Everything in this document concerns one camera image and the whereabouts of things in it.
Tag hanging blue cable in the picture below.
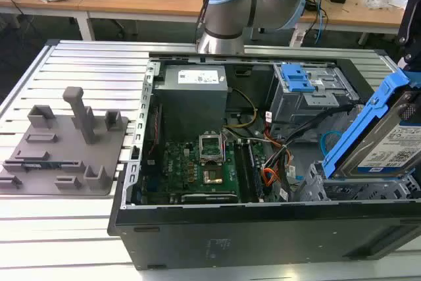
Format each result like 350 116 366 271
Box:
314 6 327 44

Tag RAM stick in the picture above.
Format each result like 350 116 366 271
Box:
4 161 82 169

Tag grey parts rack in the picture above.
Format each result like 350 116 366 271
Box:
0 86 130 199

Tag grey power supply unit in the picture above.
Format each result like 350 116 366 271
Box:
153 64 230 131

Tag red orange yellow disk wire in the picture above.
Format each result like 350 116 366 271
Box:
262 166 281 197

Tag black PC case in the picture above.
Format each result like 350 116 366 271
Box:
107 51 421 271

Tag long black expansion slot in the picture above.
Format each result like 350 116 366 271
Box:
180 193 238 205

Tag wooden desk white frame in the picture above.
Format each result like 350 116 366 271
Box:
294 0 409 47
0 0 213 41

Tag silver disk bay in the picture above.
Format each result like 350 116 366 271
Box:
295 159 421 203

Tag metal socket cover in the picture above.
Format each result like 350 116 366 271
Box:
198 132 225 164

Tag yellow and black power cable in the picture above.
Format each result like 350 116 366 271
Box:
224 88 258 130

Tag black cable bundle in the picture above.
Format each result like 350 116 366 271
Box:
262 105 358 203

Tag blue flat disk wire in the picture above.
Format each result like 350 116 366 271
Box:
320 130 342 159

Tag hard disk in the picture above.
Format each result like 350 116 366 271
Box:
321 66 421 180

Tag CPU socket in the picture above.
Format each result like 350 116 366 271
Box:
201 168 227 186

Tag green motherboard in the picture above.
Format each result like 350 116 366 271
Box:
140 122 274 205

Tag black RAM slot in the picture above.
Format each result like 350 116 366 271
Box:
249 144 264 203
244 144 258 203
234 144 247 203
239 144 252 203

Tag blue drive cage latch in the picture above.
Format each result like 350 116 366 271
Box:
281 63 316 93

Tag silver drive cage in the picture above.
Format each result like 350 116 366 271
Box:
267 62 360 131

